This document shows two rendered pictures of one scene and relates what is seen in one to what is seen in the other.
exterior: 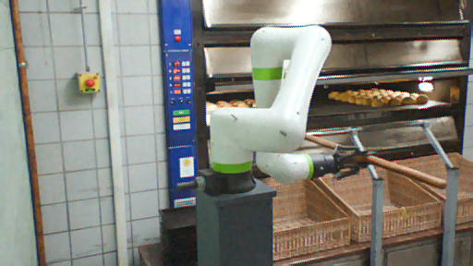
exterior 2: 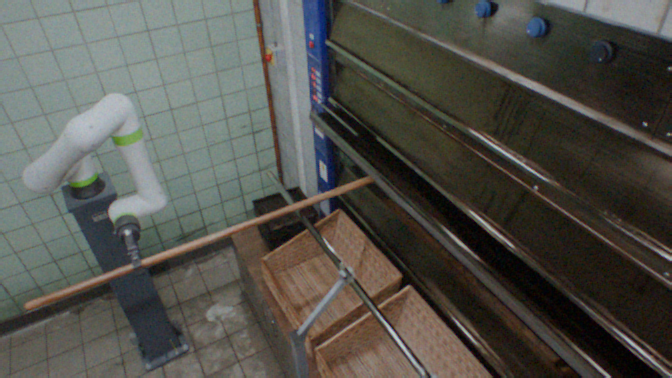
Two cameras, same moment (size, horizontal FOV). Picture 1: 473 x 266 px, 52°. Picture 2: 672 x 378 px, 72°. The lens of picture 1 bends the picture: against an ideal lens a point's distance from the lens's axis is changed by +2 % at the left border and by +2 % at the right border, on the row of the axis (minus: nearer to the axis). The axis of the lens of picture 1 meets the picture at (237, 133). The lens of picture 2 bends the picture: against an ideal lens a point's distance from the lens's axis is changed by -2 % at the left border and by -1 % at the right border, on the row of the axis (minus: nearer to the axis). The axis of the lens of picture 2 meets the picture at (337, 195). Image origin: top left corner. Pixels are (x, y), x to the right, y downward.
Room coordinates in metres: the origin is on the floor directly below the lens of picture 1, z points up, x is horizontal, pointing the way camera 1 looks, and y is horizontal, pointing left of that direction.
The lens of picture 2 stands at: (2.39, -1.73, 2.41)
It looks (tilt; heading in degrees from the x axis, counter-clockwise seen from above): 39 degrees down; 85
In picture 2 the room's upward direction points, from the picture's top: 3 degrees counter-clockwise
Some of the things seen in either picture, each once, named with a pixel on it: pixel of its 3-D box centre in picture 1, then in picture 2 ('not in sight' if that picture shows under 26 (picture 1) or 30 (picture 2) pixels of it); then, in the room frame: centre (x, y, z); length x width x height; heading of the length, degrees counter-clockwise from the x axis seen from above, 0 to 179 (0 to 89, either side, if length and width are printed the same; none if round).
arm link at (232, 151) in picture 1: (235, 138); (72, 162); (1.43, 0.01, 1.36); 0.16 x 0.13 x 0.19; 66
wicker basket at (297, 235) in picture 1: (282, 213); (327, 277); (2.46, -0.23, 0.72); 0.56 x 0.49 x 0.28; 113
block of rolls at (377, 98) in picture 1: (376, 96); not in sight; (3.55, -1.04, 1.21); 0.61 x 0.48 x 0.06; 22
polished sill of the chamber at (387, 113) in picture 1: (342, 117); (468, 267); (2.95, -0.66, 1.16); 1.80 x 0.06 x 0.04; 112
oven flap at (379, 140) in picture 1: (344, 139); (458, 295); (2.92, -0.67, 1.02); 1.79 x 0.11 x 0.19; 112
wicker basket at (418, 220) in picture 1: (373, 198); (400, 377); (2.68, -0.79, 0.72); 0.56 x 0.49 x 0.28; 112
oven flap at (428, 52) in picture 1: (345, 55); (479, 185); (2.92, -0.67, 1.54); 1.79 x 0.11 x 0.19; 112
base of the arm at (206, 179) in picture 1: (216, 179); (83, 178); (1.41, 0.07, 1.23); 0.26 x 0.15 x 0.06; 116
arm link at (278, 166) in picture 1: (288, 167); (125, 213); (1.65, -0.18, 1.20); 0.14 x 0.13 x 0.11; 112
